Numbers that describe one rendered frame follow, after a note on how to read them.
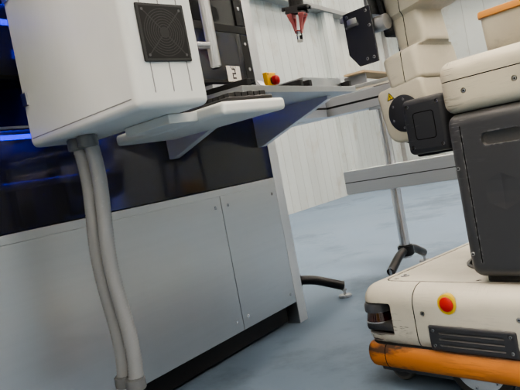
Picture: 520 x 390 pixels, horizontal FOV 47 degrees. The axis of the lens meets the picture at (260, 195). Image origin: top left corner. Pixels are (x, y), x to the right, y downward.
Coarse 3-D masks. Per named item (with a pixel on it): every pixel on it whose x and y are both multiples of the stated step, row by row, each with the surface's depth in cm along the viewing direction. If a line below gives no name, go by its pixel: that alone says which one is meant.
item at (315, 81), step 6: (300, 78) 197; (306, 78) 199; (312, 78) 202; (318, 78) 205; (324, 78) 209; (330, 78) 212; (336, 78) 216; (318, 84) 205; (324, 84) 208; (330, 84) 212; (336, 84) 215
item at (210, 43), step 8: (200, 0) 129; (208, 0) 130; (200, 8) 130; (208, 8) 130; (200, 16) 130; (208, 16) 130; (208, 24) 130; (208, 32) 130; (208, 40) 130; (216, 40) 130; (200, 48) 128; (208, 48) 130; (216, 48) 130; (208, 56) 131; (216, 56) 130; (216, 64) 130
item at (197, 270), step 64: (256, 192) 231; (0, 256) 144; (64, 256) 159; (128, 256) 176; (192, 256) 198; (256, 256) 226; (0, 320) 142; (64, 320) 156; (192, 320) 194; (256, 320) 221; (0, 384) 140; (64, 384) 154
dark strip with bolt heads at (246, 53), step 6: (234, 0) 236; (234, 6) 235; (240, 6) 238; (234, 12) 235; (240, 12) 238; (234, 18) 235; (240, 18) 237; (240, 24) 237; (240, 36) 235; (246, 36) 238; (246, 42) 238; (246, 48) 237; (246, 54) 237; (246, 60) 236; (246, 66) 236; (252, 72) 239; (252, 78) 238
